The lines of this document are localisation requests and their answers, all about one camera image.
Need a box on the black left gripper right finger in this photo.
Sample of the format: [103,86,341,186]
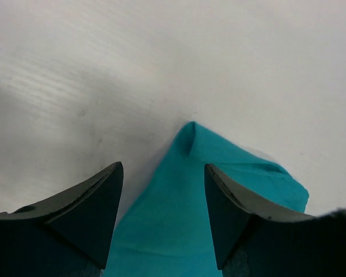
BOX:
[204,164,346,276]

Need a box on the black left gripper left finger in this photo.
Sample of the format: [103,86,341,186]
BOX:
[0,162,123,276]

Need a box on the teal t shirt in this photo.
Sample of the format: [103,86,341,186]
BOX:
[104,122,309,276]

